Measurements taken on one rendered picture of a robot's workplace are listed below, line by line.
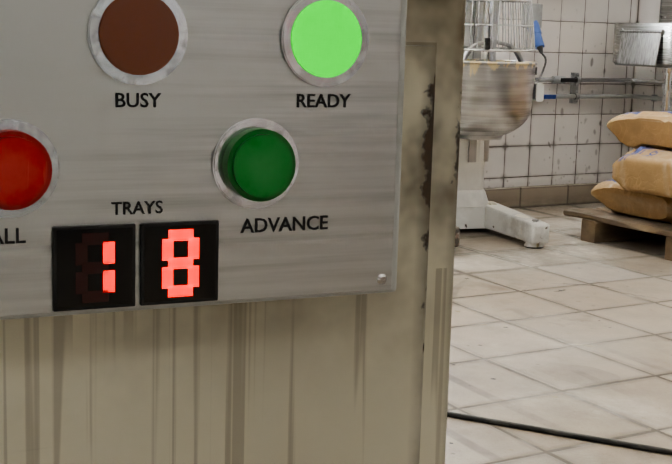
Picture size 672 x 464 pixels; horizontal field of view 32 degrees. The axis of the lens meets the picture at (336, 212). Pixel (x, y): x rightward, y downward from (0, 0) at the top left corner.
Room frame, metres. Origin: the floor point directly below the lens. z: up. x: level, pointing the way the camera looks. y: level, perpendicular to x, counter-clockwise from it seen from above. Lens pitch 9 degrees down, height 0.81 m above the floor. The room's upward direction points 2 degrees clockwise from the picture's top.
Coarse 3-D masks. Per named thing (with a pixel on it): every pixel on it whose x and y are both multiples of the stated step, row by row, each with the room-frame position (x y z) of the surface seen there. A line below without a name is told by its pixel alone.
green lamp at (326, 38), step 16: (304, 16) 0.49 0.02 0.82; (320, 16) 0.49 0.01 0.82; (336, 16) 0.50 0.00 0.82; (352, 16) 0.50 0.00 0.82; (304, 32) 0.49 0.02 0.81; (320, 32) 0.49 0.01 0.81; (336, 32) 0.50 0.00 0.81; (352, 32) 0.50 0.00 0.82; (304, 48) 0.49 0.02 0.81; (320, 48) 0.49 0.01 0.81; (336, 48) 0.50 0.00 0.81; (352, 48) 0.50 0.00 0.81; (304, 64) 0.49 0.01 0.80; (320, 64) 0.49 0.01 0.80; (336, 64) 0.50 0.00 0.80; (352, 64) 0.50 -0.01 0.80
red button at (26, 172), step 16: (0, 144) 0.43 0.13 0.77; (16, 144) 0.43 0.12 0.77; (32, 144) 0.44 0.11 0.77; (0, 160) 0.43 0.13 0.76; (16, 160) 0.43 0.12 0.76; (32, 160) 0.44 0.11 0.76; (48, 160) 0.44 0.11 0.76; (0, 176) 0.43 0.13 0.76; (16, 176) 0.43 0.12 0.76; (32, 176) 0.44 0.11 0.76; (48, 176) 0.44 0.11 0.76; (0, 192) 0.43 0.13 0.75; (16, 192) 0.43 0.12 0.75; (32, 192) 0.44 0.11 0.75; (0, 208) 0.43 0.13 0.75; (16, 208) 0.44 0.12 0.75
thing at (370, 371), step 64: (448, 0) 0.56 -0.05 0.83; (448, 64) 0.56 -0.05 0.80; (448, 128) 0.56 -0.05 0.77; (448, 192) 0.56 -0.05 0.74; (448, 256) 0.56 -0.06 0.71; (0, 320) 0.47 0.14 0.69; (64, 320) 0.48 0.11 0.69; (128, 320) 0.49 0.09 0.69; (192, 320) 0.50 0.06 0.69; (256, 320) 0.52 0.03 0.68; (320, 320) 0.53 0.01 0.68; (384, 320) 0.54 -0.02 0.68; (448, 320) 0.56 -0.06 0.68; (0, 384) 0.47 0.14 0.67; (64, 384) 0.48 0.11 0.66; (128, 384) 0.49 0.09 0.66; (192, 384) 0.50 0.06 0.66; (256, 384) 0.52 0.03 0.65; (320, 384) 0.53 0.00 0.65; (384, 384) 0.54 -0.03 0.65; (448, 384) 0.56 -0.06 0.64; (0, 448) 0.47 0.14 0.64; (64, 448) 0.48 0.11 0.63; (128, 448) 0.49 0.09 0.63; (192, 448) 0.50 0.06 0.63; (256, 448) 0.52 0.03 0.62; (320, 448) 0.53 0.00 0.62; (384, 448) 0.54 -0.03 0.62
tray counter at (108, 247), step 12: (84, 240) 0.45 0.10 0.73; (96, 240) 0.45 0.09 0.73; (108, 240) 0.46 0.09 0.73; (84, 252) 0.45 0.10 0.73; (108, 252) 0.46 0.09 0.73; (84, 264) 0.45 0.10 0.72; (96, 264) 0.45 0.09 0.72; (108, 264) 0.46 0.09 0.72; (84, 276) 0.45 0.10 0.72; (108, 276) 0.46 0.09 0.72; (84, 288) 0.45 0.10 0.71; (108, 288) 0.46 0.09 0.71; (84, 300) 0.45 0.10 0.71; (96, 300) 0.45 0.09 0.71; (108, 300) 0.46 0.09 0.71
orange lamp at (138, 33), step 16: (128, 0) 0.46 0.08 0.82; (144, 0) 0.46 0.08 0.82; (160, 0) 0.46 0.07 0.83; (112, 16) 0.46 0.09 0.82; (128, 16) 0.46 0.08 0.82; (144, 16) 0.46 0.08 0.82; (160, 16) 0.46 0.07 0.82; (112, 32) 0.46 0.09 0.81; (128, 32) 0.46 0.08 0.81; (144, 32) 0.46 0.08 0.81; (160, 32) 0.46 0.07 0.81; (176, 32) 0.47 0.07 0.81; (112, 48) 0.46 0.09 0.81; (128, 48) 0.46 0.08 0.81; (144, 48) 0.46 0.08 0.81; (160, 48) 0.46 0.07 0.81; (176, 48) 0.47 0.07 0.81; (112, 64) 0.46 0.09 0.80; (128, 64) 0.46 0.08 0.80; (144, 64) 0.46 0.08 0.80; (160, 64) 0.46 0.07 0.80
